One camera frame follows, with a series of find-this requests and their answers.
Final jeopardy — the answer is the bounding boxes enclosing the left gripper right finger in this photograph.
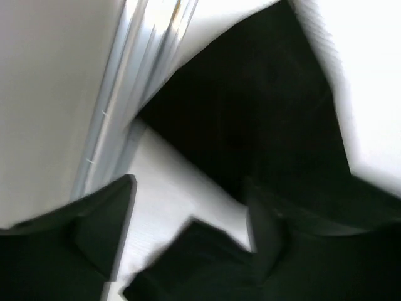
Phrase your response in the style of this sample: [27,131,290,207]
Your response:
[122,183,400,300]

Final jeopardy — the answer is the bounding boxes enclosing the aluminium table frame rail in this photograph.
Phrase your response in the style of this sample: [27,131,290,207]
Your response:
[70,1,197,201]

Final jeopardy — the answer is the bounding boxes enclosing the black trousers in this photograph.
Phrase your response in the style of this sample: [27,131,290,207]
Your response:
[139,1,400,229]

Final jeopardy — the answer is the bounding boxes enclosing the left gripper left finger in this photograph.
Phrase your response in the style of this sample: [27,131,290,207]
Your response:
[1,174,137,300]

